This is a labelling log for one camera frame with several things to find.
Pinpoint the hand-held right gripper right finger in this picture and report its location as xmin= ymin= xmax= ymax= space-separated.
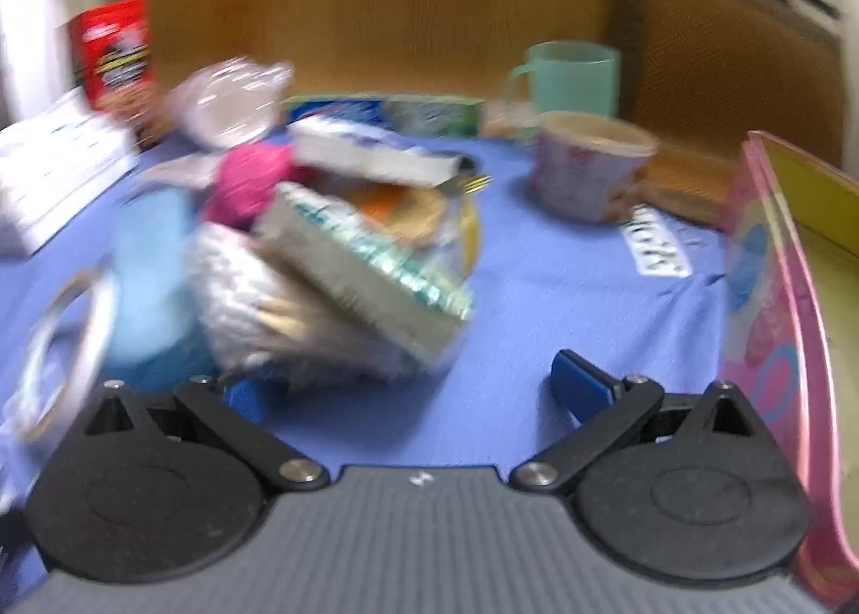
xmin=510 ymin=349 xmax=773 ymax=493

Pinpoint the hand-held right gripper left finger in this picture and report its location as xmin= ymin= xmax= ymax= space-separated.
xmin=84 ymin=376 xmax=331 ymax=491

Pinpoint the green white tissue pack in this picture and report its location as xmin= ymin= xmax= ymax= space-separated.
xmin=258 ymin=181 xmax=474 ymax=367

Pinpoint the pink tin box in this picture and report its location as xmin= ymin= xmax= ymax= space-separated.
xmin=721 ymin=131 xmax=859 ymax=608

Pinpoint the pink yarn ball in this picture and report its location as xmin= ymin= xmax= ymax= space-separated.
xmin=205 ymin=141 xmax=316 ymax=229

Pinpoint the blue printed tablecloth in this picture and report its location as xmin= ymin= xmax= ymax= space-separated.
xmin=0 ymin=124 xmax=739 ymax=614

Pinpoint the light blue cup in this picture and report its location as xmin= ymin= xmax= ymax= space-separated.
xmin=107 ymin=188 xmax=216 ymax=380

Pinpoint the clear tape roll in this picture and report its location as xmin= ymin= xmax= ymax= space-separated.
xmin=10 ymin=268 xmax=118 ymax=444

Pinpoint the printed paper cup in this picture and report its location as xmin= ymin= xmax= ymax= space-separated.
xmin=527 ymin=111 xmax=659 ymax=224

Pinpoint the orange yellow clear packet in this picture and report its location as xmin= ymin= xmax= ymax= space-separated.
xmin=355 ymin=174 xmax=491 ymax=280

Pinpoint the sleeve of plastic cups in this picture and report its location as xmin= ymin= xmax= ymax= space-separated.
xmin=168 ymin=57 xmax=296 ymax=149

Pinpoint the green plastic mug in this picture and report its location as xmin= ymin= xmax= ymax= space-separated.
xmin=503 ymin=40 xmax=622 ymax=128

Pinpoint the blue green toothpaste box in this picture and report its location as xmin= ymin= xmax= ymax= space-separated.
xmin=282 ymin=94 xmax=487 ymax=138

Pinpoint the brown chair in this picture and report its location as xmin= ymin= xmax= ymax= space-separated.
xmin=607 ymin=0 xmax=847 ymax=229

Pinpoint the red cereal box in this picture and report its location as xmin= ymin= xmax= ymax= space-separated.
xmin=67 ymin=0 xmax=169 ymax=145

